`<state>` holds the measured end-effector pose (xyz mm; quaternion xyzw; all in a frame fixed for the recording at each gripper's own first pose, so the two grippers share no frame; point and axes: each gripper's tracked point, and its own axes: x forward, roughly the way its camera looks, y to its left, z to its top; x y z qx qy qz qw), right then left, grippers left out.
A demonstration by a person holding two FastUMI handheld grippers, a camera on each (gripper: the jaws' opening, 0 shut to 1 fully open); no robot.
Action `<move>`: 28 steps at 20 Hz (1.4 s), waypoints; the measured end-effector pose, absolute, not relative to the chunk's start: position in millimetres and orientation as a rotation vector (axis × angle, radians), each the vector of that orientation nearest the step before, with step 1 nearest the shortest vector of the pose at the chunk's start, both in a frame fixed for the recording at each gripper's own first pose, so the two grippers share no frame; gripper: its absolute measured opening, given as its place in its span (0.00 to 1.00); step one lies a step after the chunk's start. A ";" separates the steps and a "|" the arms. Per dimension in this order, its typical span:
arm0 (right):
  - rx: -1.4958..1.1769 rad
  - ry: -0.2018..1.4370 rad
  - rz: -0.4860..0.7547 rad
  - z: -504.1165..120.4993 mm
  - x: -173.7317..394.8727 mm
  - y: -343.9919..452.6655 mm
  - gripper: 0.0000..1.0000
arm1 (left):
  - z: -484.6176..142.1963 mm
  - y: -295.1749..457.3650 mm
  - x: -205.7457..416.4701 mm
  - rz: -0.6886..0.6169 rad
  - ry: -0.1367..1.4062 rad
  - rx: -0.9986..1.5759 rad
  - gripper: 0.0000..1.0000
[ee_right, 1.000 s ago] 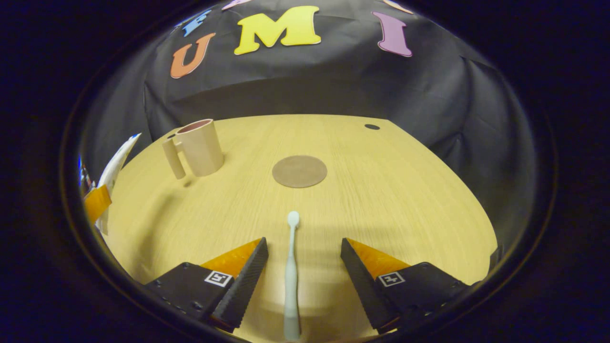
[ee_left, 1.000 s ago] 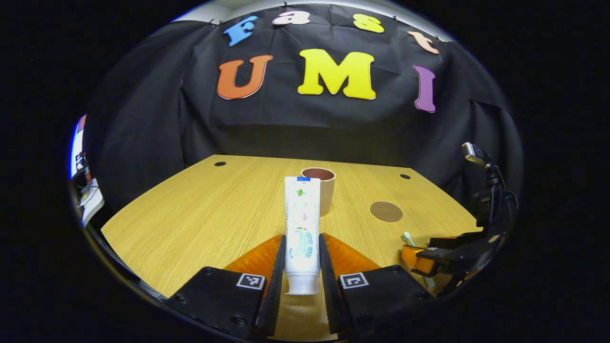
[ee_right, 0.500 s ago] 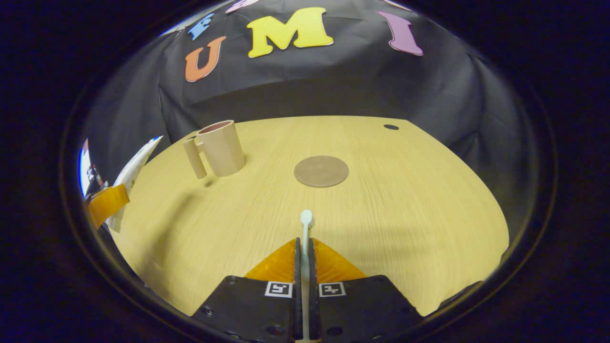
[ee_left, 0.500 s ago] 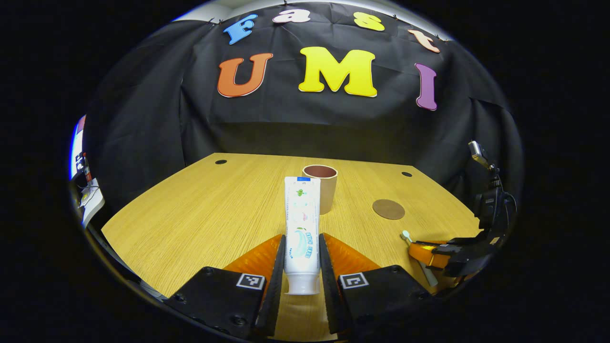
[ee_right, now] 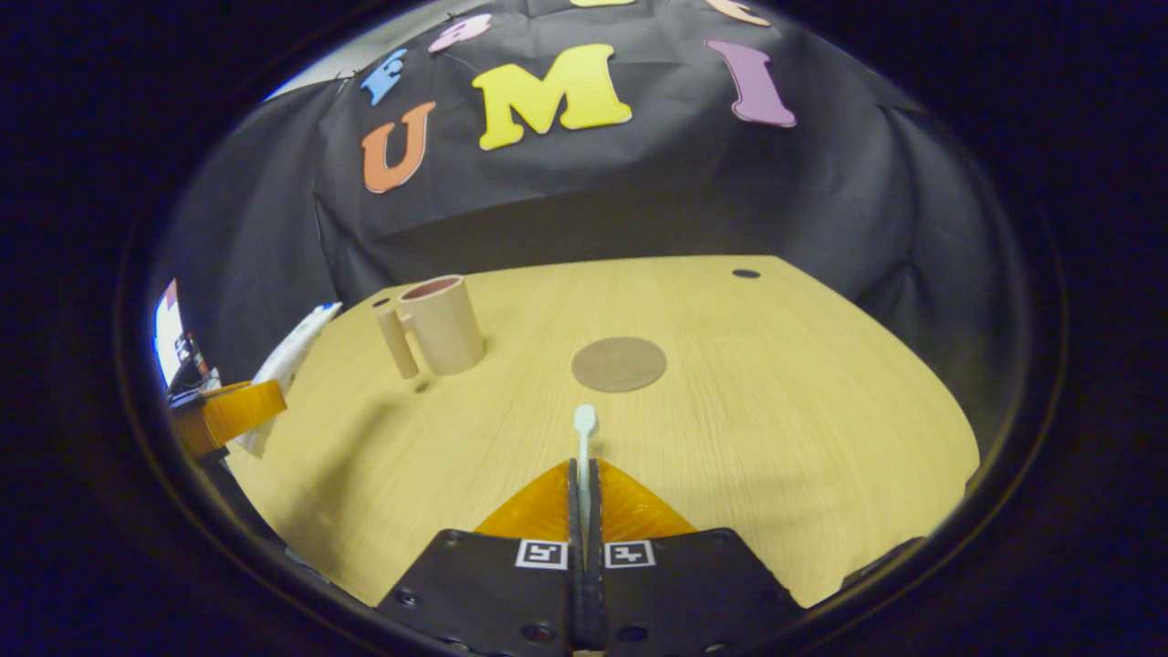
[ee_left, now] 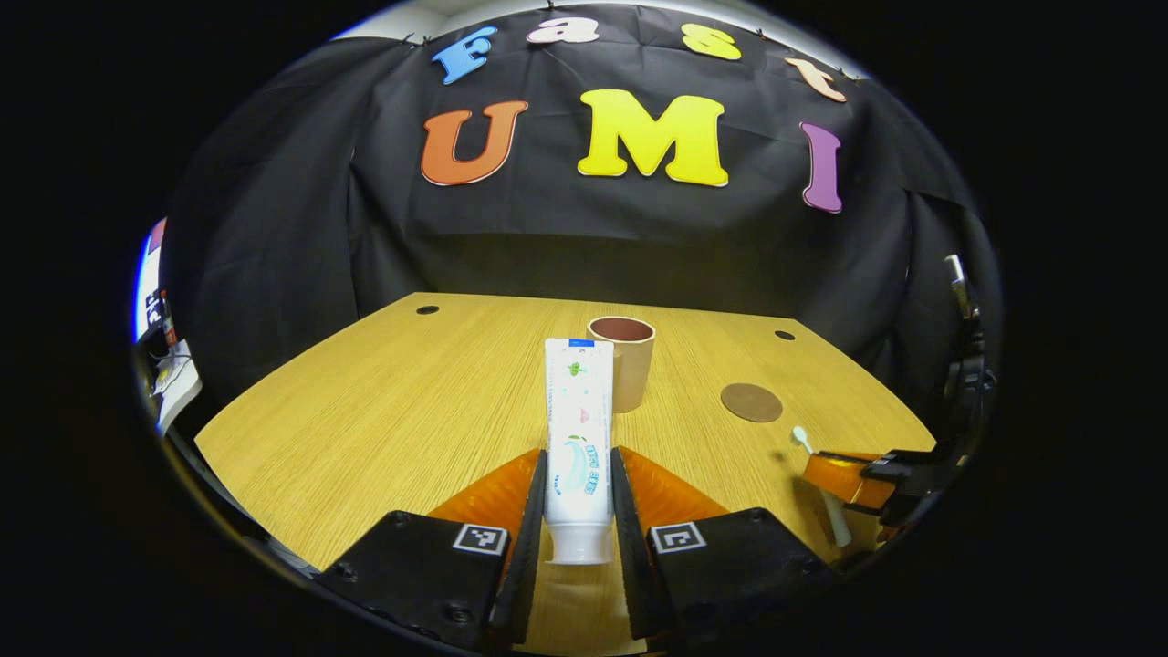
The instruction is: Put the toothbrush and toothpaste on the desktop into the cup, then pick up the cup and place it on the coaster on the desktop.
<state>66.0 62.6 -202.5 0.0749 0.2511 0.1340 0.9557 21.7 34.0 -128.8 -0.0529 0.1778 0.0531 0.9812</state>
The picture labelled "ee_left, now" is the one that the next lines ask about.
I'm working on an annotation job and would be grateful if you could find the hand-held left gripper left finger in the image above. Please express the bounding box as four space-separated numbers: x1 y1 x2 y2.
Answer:
315 446 549 653

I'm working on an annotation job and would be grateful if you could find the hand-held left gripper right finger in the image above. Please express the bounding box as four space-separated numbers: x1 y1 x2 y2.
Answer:
609 444 837 642

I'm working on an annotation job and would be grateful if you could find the white toothbrush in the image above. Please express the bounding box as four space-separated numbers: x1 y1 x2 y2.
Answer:
790 425 853 549

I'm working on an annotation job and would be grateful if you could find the brown round coaster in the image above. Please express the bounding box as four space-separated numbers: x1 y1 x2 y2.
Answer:
720 382 785 424

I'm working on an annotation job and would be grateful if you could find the white toothpaste tube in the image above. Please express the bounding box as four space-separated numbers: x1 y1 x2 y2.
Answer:
544 338 616 567

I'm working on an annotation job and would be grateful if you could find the beige cup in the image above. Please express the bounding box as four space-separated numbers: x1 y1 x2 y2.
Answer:
587 316 657 415

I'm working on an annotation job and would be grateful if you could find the white device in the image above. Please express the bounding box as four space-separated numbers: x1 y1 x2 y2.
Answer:
149 339 203 436

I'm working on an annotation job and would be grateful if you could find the black backdrop cloth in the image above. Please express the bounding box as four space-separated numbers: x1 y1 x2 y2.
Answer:
160 5 1005 439

